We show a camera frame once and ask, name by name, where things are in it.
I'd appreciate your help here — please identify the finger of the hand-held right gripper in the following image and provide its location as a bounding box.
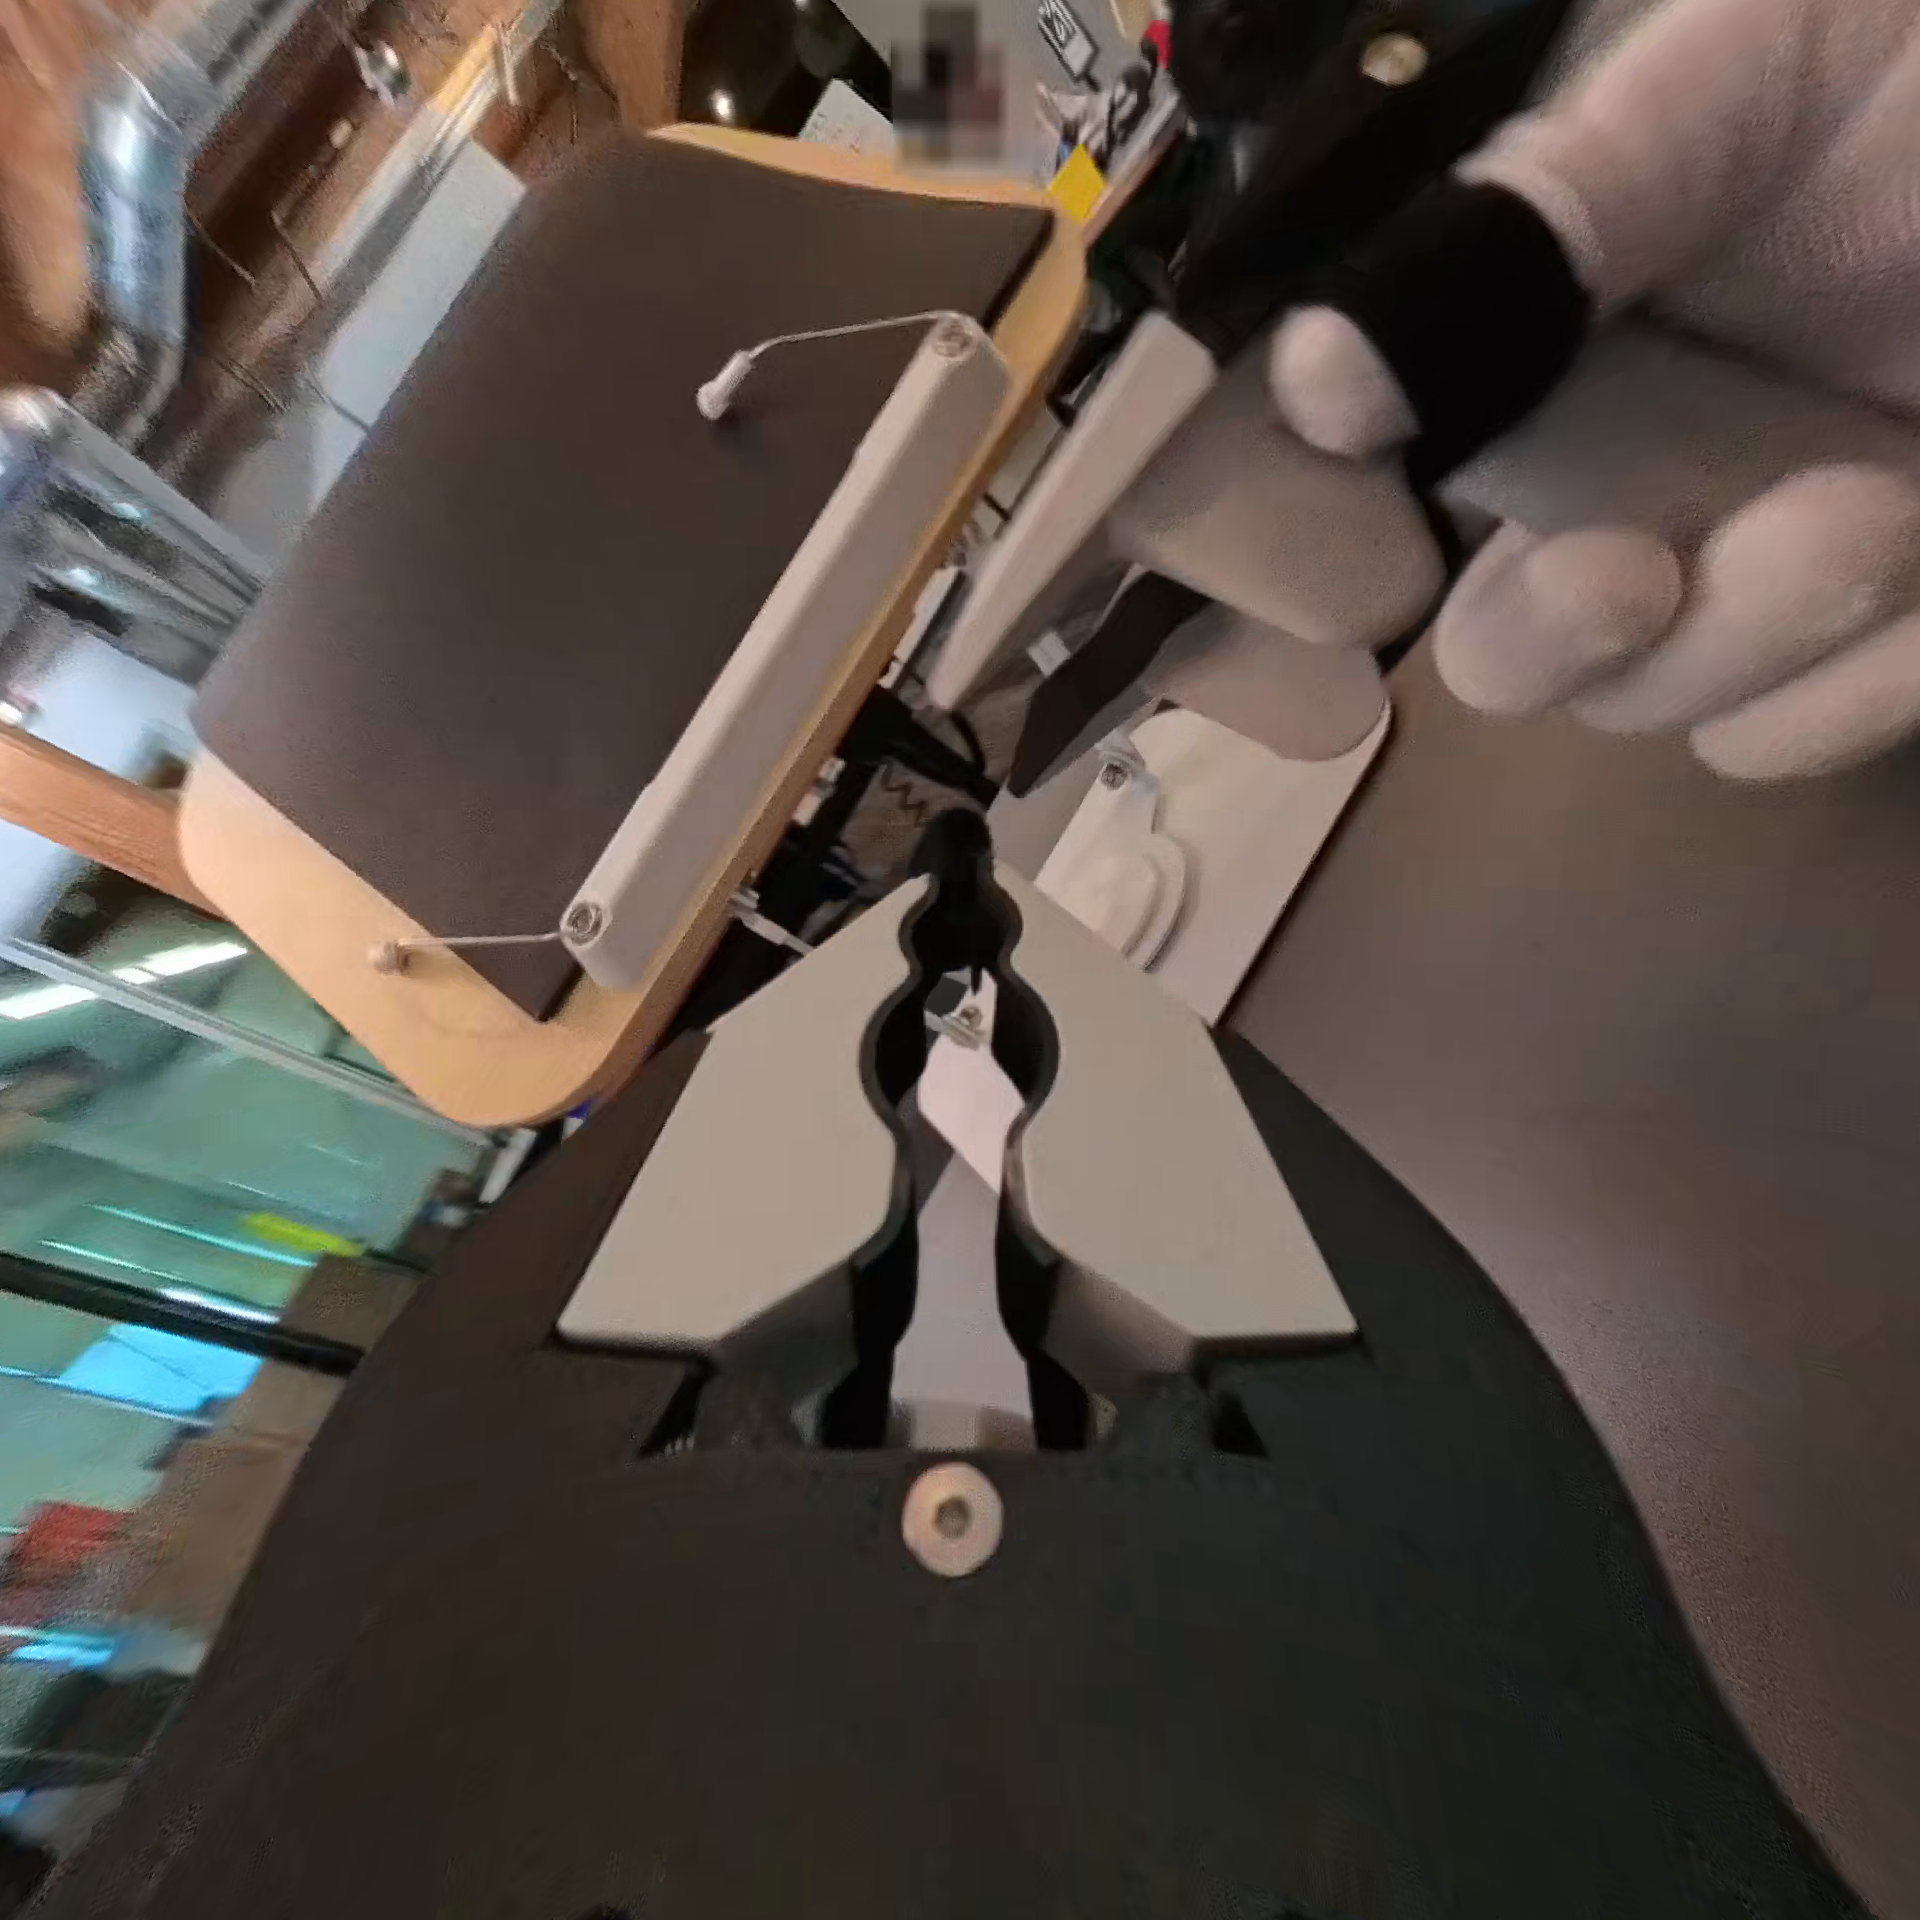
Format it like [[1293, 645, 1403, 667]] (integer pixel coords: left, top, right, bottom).
[[1008, 577, 1205, 797], [920, 315, 1215, 712]]

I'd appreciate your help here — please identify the dark-faced wooden board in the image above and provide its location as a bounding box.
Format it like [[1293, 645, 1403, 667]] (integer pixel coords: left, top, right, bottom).
[[175, 123, 1087, 1128]]

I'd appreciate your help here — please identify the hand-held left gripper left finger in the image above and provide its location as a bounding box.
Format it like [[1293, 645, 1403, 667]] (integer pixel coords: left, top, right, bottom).
[[555, 874, 940, 1451]]

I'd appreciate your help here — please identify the white adjustable stand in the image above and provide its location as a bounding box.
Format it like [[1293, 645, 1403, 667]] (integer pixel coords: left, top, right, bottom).
[[368, 306, 1394, 1187]]

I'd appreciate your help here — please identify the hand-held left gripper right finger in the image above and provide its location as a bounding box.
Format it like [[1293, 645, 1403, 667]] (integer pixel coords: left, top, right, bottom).
[[976, 866, 1362, 1451]]

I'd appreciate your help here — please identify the person's right hand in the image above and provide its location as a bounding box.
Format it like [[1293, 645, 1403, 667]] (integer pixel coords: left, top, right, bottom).
[[1271, 0, 1920, 784]]

